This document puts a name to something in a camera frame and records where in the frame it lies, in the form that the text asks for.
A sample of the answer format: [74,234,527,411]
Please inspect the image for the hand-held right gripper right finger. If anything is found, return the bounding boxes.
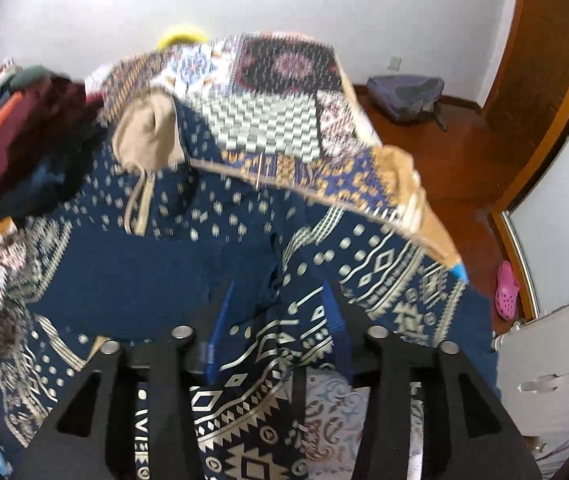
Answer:
[322,285,540,480]

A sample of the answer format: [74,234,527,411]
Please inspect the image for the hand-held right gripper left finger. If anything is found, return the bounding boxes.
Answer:
[14,282,236,480]

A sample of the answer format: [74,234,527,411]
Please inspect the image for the blue patterned hooded garment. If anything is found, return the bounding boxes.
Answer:
[0,92,497,480]

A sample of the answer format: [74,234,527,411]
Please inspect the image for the dark navy garment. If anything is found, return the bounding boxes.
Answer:
[0,125,115,221]

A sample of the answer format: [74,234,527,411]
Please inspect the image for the pink clog shoe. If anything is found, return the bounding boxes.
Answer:
[494,260,521,321]

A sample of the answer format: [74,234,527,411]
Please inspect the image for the maroon garment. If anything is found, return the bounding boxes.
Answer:
[0,75,105,206]

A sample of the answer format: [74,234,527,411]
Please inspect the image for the printed patchwork blanket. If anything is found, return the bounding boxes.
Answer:
[0,32,425,480]

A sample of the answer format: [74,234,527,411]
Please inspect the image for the dark green cloth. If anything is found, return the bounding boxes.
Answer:
[12,65,58,88]

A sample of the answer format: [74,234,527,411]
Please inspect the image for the grey backpack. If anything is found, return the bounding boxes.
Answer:
[367,74,447,131]

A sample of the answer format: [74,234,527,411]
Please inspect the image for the wood framed wardrobe door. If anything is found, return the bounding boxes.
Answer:
[489,50,569,321]

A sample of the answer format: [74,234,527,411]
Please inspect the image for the yellow round object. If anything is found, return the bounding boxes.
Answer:
[157,22,210,51]

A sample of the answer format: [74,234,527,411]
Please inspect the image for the brown wooden door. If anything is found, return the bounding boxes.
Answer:
[479,0,569,211]

